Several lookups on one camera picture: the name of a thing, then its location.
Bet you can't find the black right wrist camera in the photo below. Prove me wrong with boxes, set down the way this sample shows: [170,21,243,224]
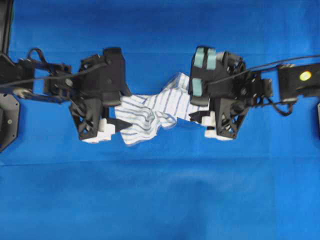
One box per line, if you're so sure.
[188,46,228,107]

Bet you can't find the black left camera cable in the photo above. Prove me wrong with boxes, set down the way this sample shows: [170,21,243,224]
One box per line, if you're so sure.
[0,62,108,88]

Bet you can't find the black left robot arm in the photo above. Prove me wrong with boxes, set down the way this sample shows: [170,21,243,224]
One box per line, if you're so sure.
[0,47,132,143]

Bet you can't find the white blue striped towel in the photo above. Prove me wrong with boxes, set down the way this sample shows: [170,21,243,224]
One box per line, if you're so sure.
[114,72,209,146]

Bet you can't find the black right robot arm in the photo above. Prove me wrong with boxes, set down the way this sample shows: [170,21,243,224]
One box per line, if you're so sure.
[188,48,320,140]

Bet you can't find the blue table cloth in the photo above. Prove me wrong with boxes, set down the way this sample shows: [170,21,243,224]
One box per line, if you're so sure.
[0,0,320,240]

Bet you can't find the black camera cable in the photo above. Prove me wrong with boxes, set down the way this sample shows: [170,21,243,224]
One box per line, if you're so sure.
[0,62,108,88]
[207,54,320,86]

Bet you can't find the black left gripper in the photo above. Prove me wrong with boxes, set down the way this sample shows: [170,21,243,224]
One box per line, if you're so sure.
[43,54,132,144]

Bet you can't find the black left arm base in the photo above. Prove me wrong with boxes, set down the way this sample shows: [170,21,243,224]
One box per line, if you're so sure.
[0,0,20,152]

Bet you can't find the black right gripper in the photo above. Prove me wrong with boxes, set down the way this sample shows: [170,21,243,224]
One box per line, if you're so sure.
[189,51,273,140]

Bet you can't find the black right camera cable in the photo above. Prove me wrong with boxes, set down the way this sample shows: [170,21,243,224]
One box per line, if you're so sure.
[207,54,320,86]

